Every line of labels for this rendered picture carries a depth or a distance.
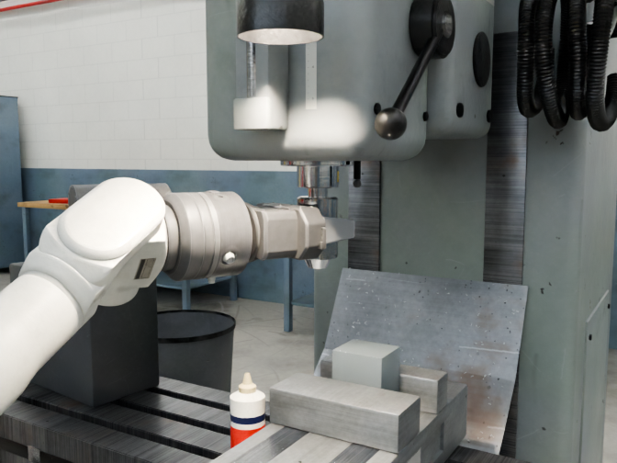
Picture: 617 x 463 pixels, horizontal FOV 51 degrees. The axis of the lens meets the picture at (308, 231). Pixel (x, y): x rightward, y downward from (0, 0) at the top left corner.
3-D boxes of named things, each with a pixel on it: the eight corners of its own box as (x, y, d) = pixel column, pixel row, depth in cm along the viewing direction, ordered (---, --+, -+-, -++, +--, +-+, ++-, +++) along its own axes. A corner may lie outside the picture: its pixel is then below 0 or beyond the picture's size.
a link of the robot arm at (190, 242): (225, 238, 61) (104, 247, 54) (194, 306, 68) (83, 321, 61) (187, 156, 67) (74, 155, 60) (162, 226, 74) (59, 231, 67)
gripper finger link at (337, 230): (350, 242, 74) (306, 245, 71) (351, 214, 74) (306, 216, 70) (359, 243, 73) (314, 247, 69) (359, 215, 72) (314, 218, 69)
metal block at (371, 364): (381, 412, 69) (381, 358, 69) (331, 401, 72) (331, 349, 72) (399, 397, 74) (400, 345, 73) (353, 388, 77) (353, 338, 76)
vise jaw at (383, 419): (398, 455, 62) (398, 414, 62) (268, 423, 70) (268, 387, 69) (420, 432, 67) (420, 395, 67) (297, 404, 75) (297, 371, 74)
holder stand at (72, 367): (93, 409, 92) (87, 269, 90) (13, 377, 105) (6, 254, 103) (160, 385, 101) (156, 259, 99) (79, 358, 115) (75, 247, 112)
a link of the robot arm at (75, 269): (180, 199, 60) (90, 285, 50) (157, 261, 66) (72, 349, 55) (121, 163, 60) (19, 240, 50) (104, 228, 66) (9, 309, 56)
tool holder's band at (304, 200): (341, 204, 76) (341, 196, 76) (334, 207, 71) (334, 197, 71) (301, 203, 77) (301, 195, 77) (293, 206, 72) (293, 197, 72)
